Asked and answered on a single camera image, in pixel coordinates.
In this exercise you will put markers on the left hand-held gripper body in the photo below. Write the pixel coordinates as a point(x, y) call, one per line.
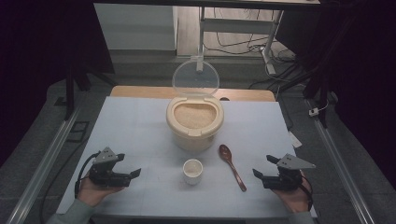
point(107, 177)

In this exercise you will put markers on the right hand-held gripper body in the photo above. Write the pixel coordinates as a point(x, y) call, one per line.
point(285, 180)

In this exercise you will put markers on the brown wooden spoon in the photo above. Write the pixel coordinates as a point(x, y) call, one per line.
point(226, 153)

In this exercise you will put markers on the white cup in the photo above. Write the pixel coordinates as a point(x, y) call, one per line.
point(192, 179)

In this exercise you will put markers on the cream rice container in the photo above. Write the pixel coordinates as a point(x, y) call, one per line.
point(194, 141)

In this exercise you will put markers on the rice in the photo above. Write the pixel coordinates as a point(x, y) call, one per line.
point(194, 115)

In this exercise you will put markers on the person's right hand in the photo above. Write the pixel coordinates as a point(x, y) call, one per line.
point(294, 199)

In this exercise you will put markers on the person's left hand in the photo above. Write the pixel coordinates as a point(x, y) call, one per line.
point(93, 194)

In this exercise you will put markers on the white paper tag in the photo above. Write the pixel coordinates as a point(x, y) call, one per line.
point(295, 140)

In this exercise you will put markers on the white table cover sheet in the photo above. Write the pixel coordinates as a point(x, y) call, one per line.
point(134, 130)

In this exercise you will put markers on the small white box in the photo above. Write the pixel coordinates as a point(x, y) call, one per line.
point(313, 112)

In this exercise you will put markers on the black stand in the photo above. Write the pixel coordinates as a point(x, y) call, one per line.
point(69, 93)

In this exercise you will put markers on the clear round container lid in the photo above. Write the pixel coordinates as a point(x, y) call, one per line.
point(195, 76)

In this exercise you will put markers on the white panel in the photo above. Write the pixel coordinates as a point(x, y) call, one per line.
point(134, 28)

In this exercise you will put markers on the dark curtain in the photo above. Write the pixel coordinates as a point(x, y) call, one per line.
point(31, 46)
point(367, 62)

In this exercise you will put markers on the metal floor rail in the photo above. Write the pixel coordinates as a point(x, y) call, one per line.
point(342, 168)
point(43, 168)

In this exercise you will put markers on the white desk frame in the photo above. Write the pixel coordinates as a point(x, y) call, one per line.
point(236, 25)

